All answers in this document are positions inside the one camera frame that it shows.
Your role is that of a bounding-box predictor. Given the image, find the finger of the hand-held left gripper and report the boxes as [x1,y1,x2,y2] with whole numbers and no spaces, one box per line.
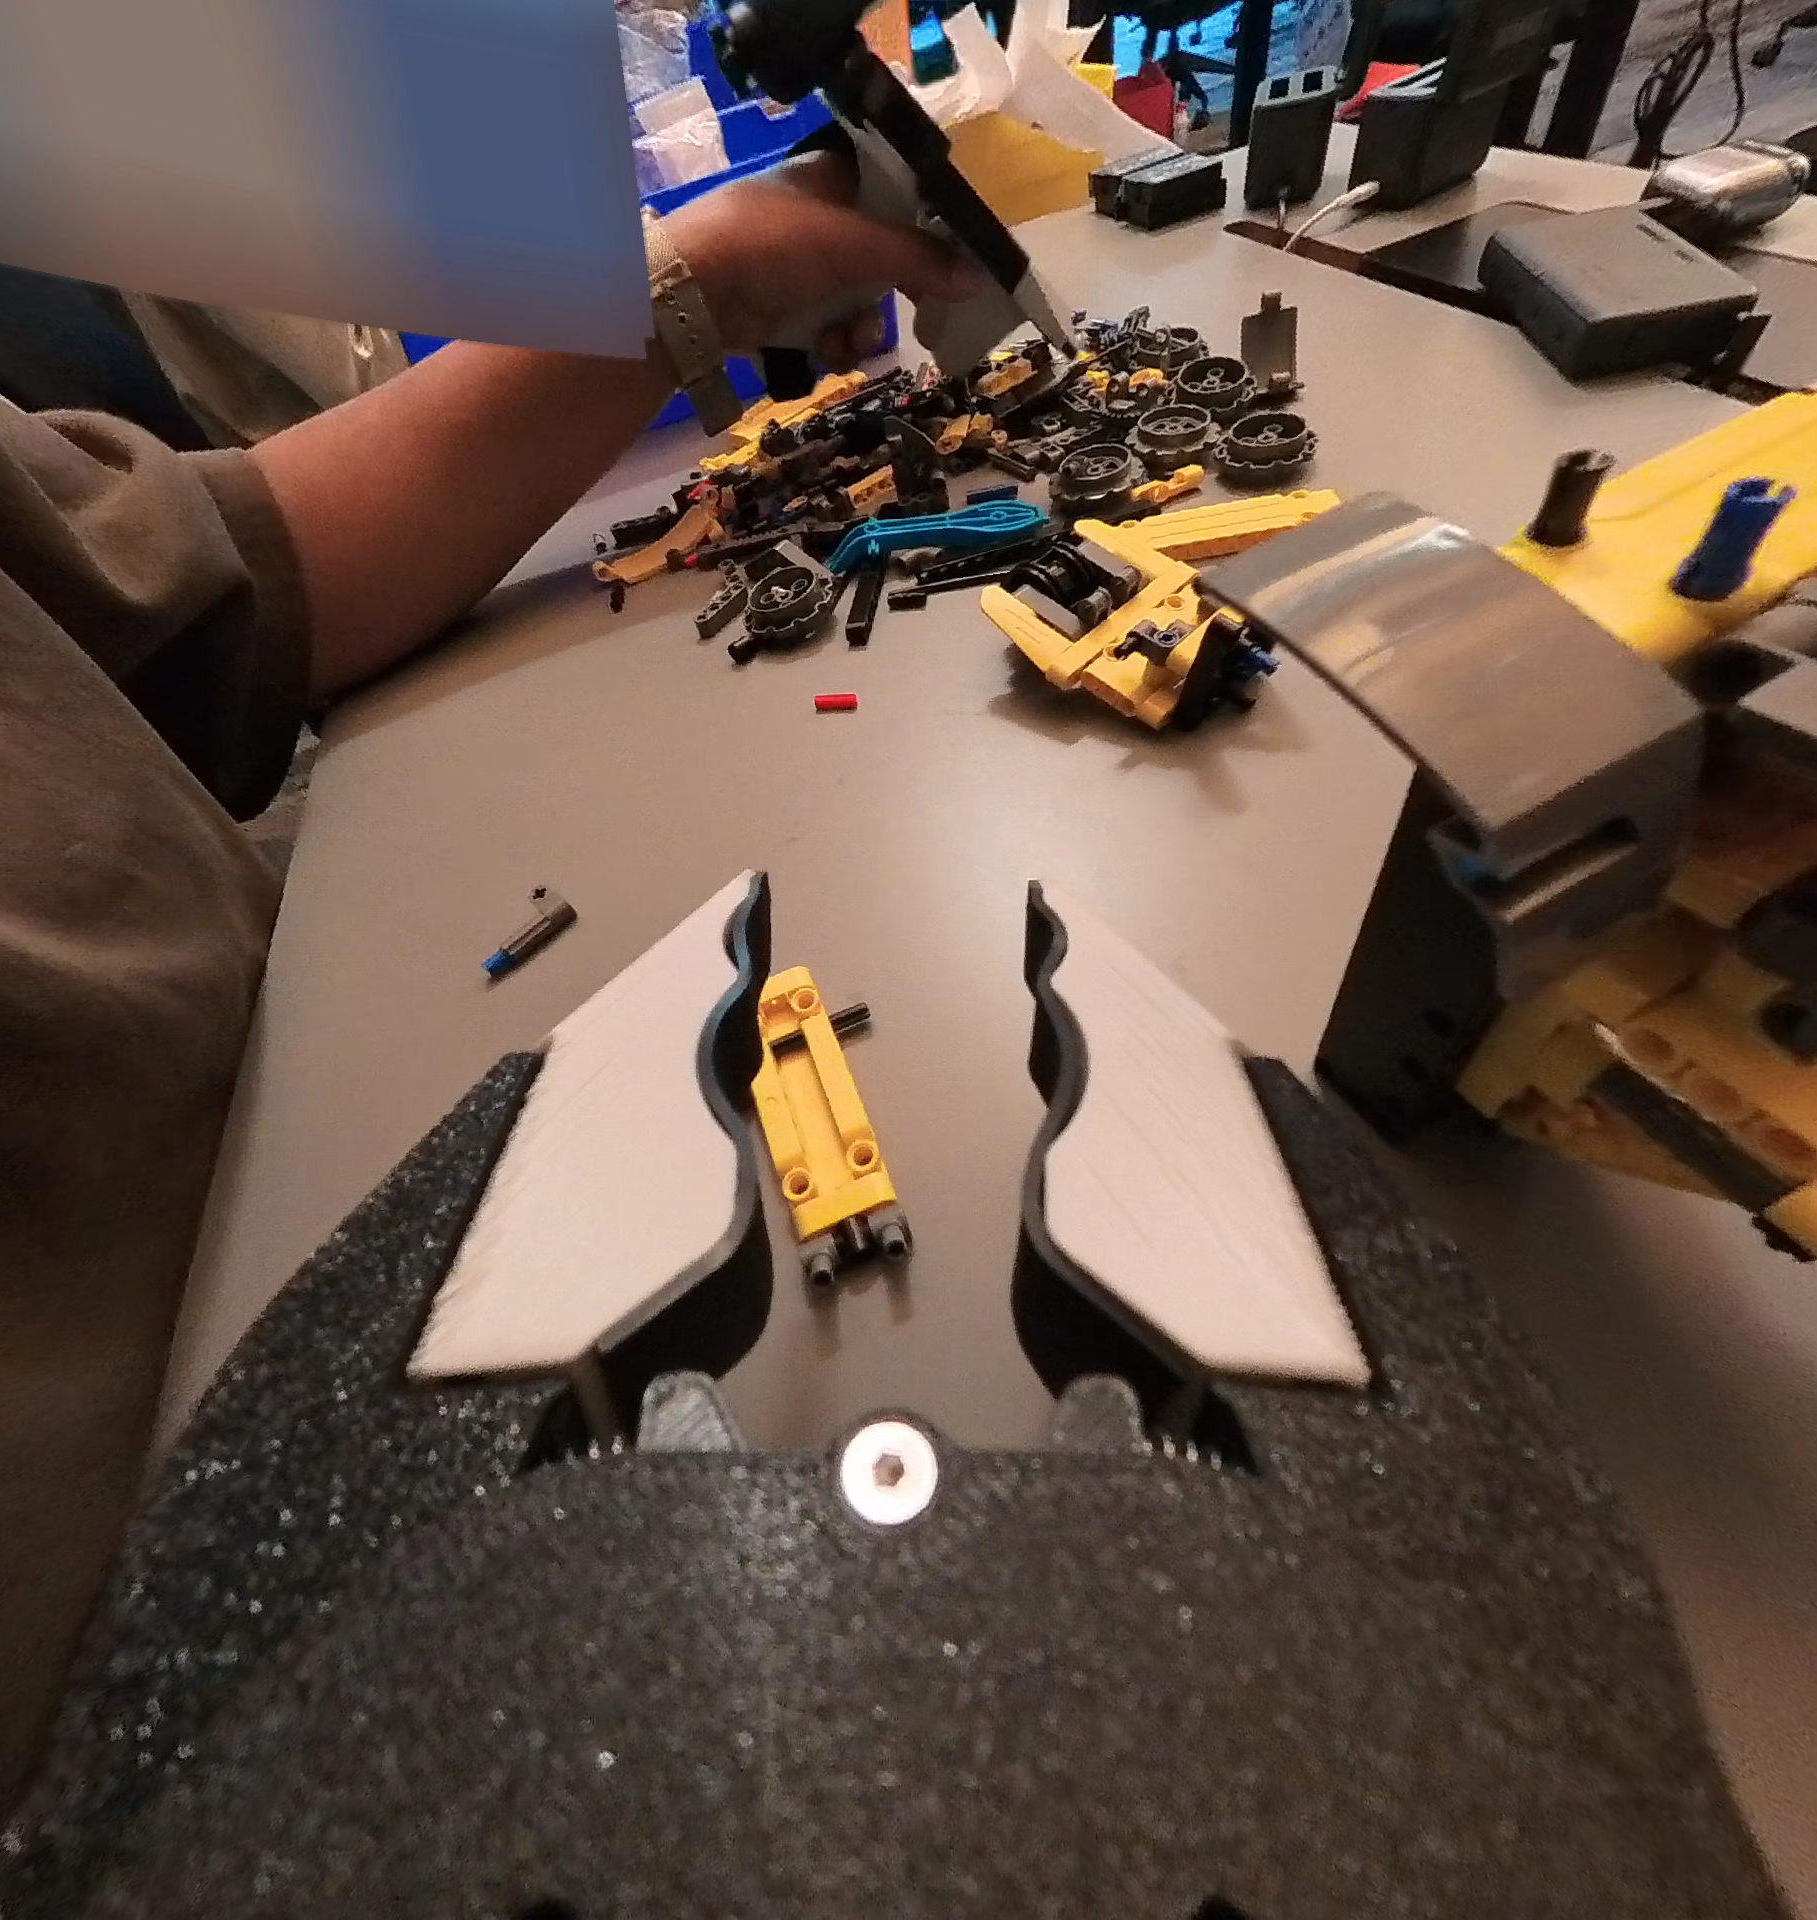
[906,277,1043,376]
[831,58,1077,357]

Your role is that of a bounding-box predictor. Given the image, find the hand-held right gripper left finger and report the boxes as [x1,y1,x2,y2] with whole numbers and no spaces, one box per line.
[406,869,777,1449]

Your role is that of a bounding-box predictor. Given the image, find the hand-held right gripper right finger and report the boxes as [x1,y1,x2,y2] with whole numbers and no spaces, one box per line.
[1015,880,1372,1426]

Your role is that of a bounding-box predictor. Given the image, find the pile of toy brick parts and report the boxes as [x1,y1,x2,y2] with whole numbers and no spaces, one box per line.
[594,291,1315,669]

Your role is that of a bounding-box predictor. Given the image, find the yellow toy brick panel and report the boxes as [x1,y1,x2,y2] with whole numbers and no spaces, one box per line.
[753,965,912,1283]

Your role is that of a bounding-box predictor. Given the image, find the person's left forearm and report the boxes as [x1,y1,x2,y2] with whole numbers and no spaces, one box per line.
[255,260,668,700]

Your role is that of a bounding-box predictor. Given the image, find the person's left hand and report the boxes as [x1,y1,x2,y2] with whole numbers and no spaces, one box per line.
[689,151,973,378]

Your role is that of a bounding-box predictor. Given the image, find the yellow bag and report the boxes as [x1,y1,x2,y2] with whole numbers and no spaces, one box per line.
[945,112,1105,226]

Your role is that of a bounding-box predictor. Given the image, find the clear plastic bags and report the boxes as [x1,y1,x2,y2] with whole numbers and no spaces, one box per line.
[614,0,745,166]

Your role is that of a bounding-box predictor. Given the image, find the white crumpled paper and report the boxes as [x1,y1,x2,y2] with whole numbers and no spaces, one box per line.
[938,0,1149,152]

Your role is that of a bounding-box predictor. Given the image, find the blue storage bin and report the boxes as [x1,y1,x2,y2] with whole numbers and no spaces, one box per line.
[398,51,910,439]

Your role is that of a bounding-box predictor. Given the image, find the blue curved toy brick piece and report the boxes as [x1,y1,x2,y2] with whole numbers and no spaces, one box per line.
[823,502,1051,578]

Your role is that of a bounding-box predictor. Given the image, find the grey connector with blue pin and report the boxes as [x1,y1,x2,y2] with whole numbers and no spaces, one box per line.
[483,886,580,980]

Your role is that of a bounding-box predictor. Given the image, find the yellow toy brick assembly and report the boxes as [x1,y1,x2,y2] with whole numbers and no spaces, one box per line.
[981,489,1346,736]

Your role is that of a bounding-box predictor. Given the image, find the black upright charger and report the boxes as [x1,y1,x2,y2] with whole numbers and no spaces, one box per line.
[1244,74,1346,211]

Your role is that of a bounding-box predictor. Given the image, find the black monitor stand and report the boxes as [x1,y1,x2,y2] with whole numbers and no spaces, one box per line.
[1349,0,1676,296]

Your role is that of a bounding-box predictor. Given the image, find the person's brown shirt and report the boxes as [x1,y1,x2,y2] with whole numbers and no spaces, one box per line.
[0,382,311,1847]

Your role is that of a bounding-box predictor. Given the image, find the flat black box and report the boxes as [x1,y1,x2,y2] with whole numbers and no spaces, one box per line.
[1478,203,1764,376]

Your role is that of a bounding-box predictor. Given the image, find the large yellow toy vehicle model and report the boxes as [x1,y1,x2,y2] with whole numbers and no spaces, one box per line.
[1203,351,1817,1277]

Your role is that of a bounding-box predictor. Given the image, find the wristwatch with pale strap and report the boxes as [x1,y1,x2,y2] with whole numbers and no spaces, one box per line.
[640,210,752,435]

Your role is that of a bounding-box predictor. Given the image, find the white cable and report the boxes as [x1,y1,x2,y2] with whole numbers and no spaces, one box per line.
[1282,178,1385,252]

